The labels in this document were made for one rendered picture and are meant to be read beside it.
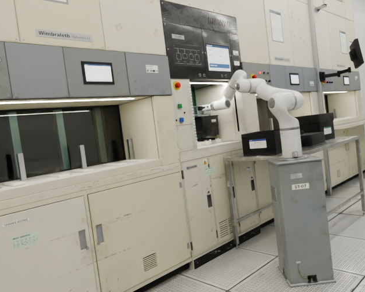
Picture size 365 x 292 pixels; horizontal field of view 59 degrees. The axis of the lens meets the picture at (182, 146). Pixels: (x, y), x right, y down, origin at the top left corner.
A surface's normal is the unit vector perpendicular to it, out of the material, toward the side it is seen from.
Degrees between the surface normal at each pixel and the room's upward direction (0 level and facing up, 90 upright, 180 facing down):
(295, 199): 90
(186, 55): 90
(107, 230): 90
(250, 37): 90
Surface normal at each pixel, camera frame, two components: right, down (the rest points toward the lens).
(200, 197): 0.69, -0.04
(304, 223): -0.03, 0.06
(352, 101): -0.72, 0.13
